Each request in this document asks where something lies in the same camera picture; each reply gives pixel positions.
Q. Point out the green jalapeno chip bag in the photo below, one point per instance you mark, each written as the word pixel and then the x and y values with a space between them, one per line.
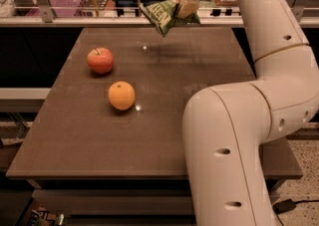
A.
pixel 163 16

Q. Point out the purple plastic crate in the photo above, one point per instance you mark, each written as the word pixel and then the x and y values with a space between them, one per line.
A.
pixel 61 8

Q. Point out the brown table frame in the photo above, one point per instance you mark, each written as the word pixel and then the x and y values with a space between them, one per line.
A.
pixel 113 200

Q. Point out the black power adapter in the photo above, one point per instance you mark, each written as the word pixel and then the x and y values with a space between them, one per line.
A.
pixel 284 206

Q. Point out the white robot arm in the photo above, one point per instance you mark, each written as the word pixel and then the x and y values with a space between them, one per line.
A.
pixel 223 126

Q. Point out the red apple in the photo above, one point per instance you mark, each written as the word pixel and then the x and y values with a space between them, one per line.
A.
pixel 100 60

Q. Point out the orange fruit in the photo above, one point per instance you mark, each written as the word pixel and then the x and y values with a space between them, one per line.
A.
pixel 121 95

